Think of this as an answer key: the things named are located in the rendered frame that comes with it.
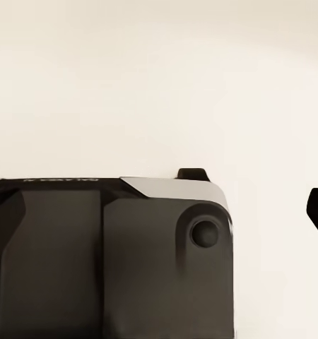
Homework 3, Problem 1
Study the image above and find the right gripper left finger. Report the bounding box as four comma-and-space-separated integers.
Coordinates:
0, 188, 26, 256

